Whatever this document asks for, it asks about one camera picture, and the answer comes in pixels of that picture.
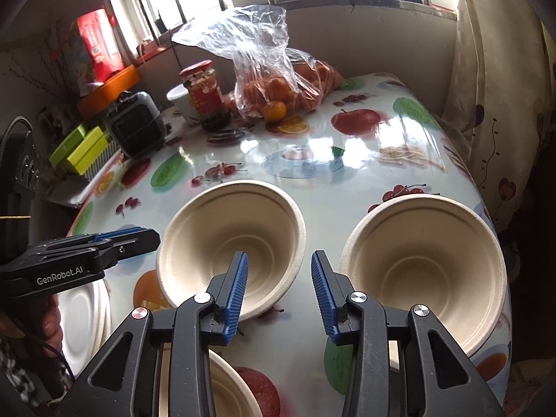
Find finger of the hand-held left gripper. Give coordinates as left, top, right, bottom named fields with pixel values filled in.
left=39, top=228, right=162, bottom=270
left=37, top=226, right=147, bottom=253

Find white paper plate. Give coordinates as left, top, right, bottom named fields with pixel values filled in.
left=69, top=282, right=115, bottom=378
left=65, top=280, right=113, bottom=378
left=58, top=279, right=109, bottom=378

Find black cable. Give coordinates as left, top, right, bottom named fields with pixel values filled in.
left=26, top=332, right=76, bottom=385

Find thick lime green box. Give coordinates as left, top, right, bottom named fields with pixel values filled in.
left=65, top=128, right=109, bottom=175

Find orange tray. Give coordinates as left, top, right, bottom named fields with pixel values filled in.
left=77, top=64, right=141, bottom=119

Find small grey fan heater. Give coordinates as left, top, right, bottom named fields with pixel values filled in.
left=105, top=90, right=168, bottom=158

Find flat lime green box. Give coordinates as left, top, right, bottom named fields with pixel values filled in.
left=49, top=124, right=90, bottom=168

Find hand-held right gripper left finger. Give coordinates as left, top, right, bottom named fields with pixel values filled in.
left=72, top=251, right=250, bottom=417

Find beige paper bowl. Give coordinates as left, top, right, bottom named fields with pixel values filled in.
left=340, top=195, right=510, bottom=373
left=160, top=342, right=263, bottom=417
left=155, top=180, right=307, bottom=323

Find pile of oranges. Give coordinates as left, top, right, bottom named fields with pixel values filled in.
left=235, top=58, right=344, bottom=122

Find dried branches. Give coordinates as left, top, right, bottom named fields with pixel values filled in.
left=9, top=22, right=66, bottom=96

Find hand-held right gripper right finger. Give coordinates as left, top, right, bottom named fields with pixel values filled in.
left=310, top=250, right=500, bottom=417

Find clear plastic bag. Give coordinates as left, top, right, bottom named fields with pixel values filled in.
left=173, top=4, right=345, bottom=122

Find white board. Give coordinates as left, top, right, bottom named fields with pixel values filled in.
left=43, top=174, right=94, bottom=209

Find glass jar with red label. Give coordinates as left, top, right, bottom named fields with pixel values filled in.
left=179, top=59, right=232, bottom=132

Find red floral gift bag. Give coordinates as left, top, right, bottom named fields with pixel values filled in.
left=56, top=8, right=126, bottom=96

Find white paper cup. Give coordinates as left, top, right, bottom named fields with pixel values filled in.
left=167, top=83, right=205, bottom=123

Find person's left hand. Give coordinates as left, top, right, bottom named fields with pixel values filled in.
left=42, top=295, right=62, bottom=351

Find beige patterned curtain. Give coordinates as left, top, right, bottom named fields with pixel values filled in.
left=441, top=0, right=556, bottom=244

